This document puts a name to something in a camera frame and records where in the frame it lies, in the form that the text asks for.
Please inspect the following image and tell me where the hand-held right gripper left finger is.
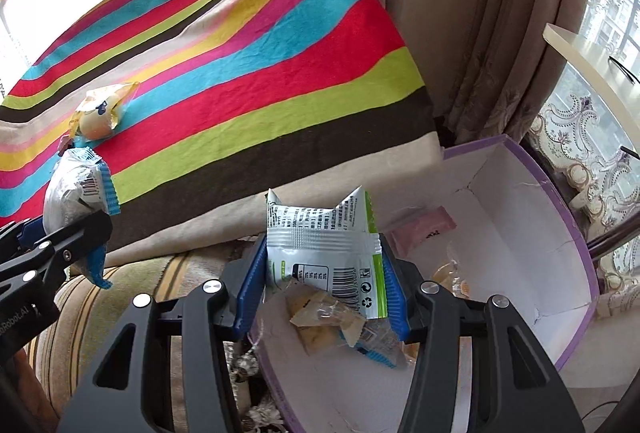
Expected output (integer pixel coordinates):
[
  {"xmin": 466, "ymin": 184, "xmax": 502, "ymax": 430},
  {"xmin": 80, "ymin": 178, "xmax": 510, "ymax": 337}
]
[{"xmin": 57, "ymin": 233, "xmax": 268, "ymax": 433}]

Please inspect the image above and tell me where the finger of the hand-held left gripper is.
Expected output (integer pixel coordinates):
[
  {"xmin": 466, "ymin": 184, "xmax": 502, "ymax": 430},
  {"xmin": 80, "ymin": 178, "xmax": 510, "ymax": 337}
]
[
  {"xmin": 0, "ymin": 218, "xmax": 53, "ymax": 261},
  {"xmin": 0, "ymin": 210, "xmax": 114, "ymax": 301}
]

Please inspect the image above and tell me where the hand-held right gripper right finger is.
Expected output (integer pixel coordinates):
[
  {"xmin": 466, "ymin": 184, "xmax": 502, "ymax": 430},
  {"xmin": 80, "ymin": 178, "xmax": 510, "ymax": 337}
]
[{"xmin": 377, "ymin": 233, "xmax": 586, "ymax": 433}]

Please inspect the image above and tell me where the blue silver snack packet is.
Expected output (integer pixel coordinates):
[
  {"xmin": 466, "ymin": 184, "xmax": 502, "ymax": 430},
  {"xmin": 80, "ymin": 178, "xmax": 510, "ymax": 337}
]
[{"xmin": 42, "ymin": 146, "xmax": 122, "ymax": 290}]

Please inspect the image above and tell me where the orange clear bread packet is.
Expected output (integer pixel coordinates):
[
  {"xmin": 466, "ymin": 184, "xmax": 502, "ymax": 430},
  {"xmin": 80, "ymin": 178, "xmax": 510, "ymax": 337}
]
[{"xmin": 430, "ymin": 243, "xmax": 473, "ymax": 301}]

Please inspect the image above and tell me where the white green snack packet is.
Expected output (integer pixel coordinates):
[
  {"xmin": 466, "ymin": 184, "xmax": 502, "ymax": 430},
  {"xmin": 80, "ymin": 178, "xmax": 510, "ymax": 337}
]
[{"xmin": 264, "ymin": 186, "xmax": 390, "ymax": 320}]

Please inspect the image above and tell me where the clear cake snack packet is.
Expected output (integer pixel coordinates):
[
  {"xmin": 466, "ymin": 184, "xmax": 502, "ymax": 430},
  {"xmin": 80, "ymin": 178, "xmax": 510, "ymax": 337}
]
[{"xmin": 285, "ymin": 290, "xmax": 371, "ymax": 356}]

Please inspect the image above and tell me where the yellow bun snack packet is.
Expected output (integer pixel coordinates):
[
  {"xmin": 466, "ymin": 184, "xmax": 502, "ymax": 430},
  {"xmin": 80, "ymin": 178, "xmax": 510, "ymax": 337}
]
[{"xmin": 70, "ymin": 82, "xmax": 141, "ymax": 143}]

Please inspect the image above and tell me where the purple rimmed white box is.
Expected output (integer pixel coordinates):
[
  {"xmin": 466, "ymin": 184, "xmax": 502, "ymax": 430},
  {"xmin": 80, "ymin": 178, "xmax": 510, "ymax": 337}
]
[{"xmin": 247, "ymin": 134, "xmax": 601, "ymax": 433}]

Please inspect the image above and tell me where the colourful striped blanket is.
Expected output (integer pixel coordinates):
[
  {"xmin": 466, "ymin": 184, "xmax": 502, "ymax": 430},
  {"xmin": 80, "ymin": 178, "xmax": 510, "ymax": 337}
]
[{"xmin": 0, "ymin": 0, "xmax": 443, "ymax": 264}]

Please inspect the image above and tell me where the dark metal rod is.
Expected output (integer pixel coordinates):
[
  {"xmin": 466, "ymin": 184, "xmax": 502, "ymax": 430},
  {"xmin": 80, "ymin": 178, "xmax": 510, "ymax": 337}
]
[{"xmin": 585, "ymin": 216, "xmax": 640, "ymax": 264}]

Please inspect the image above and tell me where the beige curtain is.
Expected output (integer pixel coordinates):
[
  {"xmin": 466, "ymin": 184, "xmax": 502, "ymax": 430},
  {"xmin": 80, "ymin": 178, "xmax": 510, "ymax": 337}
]
[{"xmin": 280, "ymin": 0, "xmax": 601, "ymax": 149}]

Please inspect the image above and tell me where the cream shelf board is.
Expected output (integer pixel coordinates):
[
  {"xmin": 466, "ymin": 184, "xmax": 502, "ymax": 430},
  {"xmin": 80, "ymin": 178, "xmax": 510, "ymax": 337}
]
[{"xmin": 542, "ymin": 23, "xmax": 640, "ymax": 114}]

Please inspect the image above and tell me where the black cable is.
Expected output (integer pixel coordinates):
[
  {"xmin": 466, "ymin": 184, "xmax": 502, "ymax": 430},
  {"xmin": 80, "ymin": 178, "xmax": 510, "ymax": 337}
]
[{"xmin": 607, "ymin": 56, "xmax": 640, "ymax": 84}]

